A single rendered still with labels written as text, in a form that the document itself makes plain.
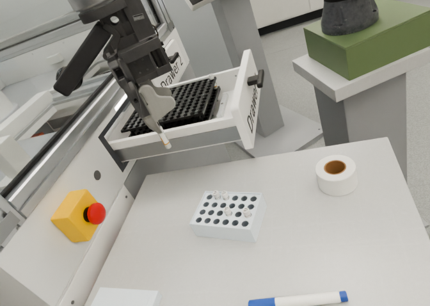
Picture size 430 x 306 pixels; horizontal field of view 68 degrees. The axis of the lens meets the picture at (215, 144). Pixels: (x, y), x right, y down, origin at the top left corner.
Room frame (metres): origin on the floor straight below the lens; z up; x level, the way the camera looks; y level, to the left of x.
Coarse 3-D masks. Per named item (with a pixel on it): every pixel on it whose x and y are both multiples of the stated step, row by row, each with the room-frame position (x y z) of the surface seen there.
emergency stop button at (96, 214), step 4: (92, 204) 0.48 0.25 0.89; (96, 204) 0.48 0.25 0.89; (100, 204) 0.49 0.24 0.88; (88, 208) 0.48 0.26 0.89; (92, 208) 0.47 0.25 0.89; (96, 208) 0.48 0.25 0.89; (100, 208) 0.48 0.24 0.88; (104, 208) 0.49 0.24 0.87; (88, 212) 0.47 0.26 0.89; (92, 212) 0.47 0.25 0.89; (96, 212) 0.47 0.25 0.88; (100, 212) 0.48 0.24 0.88; (104, 212) 0.48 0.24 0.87; (88, 216) 0.46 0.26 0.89; (92, 216) 0.46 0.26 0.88; (96, 216) 0.46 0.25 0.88; (100, 216) 0.47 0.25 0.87; (104, 216) 0.48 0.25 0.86; (92, 220) 0.46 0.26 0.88; (96, 220) 0.46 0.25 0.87; (100, 220) 0.47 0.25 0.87; (96, 224) 0.46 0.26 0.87
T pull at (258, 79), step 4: (260, 72) 0.67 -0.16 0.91; (252, 76) 0.67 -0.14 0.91; (256, 76) 0.66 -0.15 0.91; (260, 76) 0.65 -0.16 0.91; (248, 80) 0.66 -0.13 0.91; (252, 80) 0.65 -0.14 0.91; (256, 80) 0.65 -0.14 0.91; (260, 80) 0.63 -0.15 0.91; (248, 84) 0.65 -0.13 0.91; (252, 84) 0.65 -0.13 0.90; (256, 84) 0.65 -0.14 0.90; (260, 84) 0.62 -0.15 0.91
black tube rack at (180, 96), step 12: (192, 84) 0.81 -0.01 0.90; (204, 84) 0.77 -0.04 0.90; (180, 96) 0.77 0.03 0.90; (192, 96) 0.74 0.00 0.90; (216, 96) 0.74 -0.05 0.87; (180, 108) 0.70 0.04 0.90; (192, 108) 0.67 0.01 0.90; (132, 120) 0.75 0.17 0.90; (168, 120) 0.66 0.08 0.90; (180, 120) 0.70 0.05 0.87; (192, 120) 0.67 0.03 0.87; (204, 120) 0.64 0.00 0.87; (132, 132) 0.72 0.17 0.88; (144, 132) 0.73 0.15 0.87
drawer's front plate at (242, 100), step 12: (252, 60) 0.78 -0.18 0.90; (240, 72) 0.68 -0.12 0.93; (252, 72) 0.74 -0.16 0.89; (240, 84) 0.62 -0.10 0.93; (240, 96) 0.57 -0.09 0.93; (252, 96) 0.67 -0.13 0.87; (240, 108) 0.55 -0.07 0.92; (252, 108) 0.63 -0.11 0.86; (240, 120) 0.54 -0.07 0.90; (252, 120) 0.60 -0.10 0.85; (240, 132) 0.54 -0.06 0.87; (252, 144) 0.54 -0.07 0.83
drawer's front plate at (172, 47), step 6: (174, 42) 1.20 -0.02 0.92; (168, 48) 1.14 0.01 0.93; (174, 48) 1.18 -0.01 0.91; (168, 54) 1.12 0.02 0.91; (180, 54) 1.21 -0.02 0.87; (180, 66) 1.17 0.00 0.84; (168, 72) 1.06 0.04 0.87; (174, 72) 1.10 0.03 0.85; (180, 72) 1.14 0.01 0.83; (156, 78) 0.97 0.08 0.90; (162, 78) 1.01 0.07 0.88; (168, 78) 1.04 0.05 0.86; (174, 78) 1.08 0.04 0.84; (156, 84) 0.96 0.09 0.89; (162, 84) 0.99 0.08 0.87; (168, 84) 1.03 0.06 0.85
